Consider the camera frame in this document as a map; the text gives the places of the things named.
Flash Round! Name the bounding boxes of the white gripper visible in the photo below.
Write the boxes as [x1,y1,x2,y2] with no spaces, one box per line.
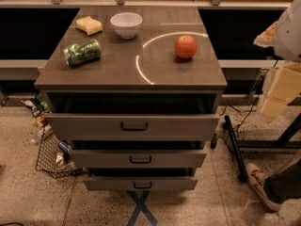
[254,22,301,119]

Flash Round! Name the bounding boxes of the red orange apple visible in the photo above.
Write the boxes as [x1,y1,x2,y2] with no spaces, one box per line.
[174,35,198,59]

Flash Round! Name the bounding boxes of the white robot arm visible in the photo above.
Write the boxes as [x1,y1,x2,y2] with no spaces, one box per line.
[254,0,301,120]

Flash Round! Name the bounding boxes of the white ceramic bowl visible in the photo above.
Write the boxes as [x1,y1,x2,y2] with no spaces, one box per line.
[110,12,143,40]

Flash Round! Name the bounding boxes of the white red sneaker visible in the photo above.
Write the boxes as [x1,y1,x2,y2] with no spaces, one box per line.
[246,163,281,213]

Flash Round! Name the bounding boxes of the dark trouser leg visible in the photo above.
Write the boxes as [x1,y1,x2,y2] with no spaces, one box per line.
[263,160,301,203]

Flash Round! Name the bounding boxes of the grey drawer cabinet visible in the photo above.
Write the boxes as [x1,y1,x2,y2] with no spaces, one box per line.
[35,7,227,179]

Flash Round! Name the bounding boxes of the top grey drawer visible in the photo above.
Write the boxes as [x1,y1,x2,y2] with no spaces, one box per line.
[46,113,219,141]

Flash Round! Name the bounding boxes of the grey drawer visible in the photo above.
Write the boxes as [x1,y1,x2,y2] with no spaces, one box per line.
[46,113,219,141]
[69,150,206,169]
[83,176,197,191]

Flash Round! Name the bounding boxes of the yellow sponge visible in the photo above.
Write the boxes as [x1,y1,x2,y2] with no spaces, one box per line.
[76,16,103,36]

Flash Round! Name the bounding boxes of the green chip bag can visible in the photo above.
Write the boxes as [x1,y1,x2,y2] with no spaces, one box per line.
[62,39,101,67]

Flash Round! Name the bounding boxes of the bottom grey drawer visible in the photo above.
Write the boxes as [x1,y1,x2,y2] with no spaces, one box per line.
[83,176,197,191]

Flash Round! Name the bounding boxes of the middle grey drawer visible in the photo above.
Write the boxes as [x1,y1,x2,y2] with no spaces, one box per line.
[69,150,206,169]

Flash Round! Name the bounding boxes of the snack bags on floor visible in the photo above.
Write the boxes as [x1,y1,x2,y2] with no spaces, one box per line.
[21,98,53,144]

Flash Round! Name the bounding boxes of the black metal stand frame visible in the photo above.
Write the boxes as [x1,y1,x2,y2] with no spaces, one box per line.
[223,114,301,183]

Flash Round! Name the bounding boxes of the black floor cable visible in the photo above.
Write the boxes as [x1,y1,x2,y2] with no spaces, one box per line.
[217,92,262,143]

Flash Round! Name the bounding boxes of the black wire basket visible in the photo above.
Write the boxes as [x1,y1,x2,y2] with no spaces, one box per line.
[36,134,87,179]

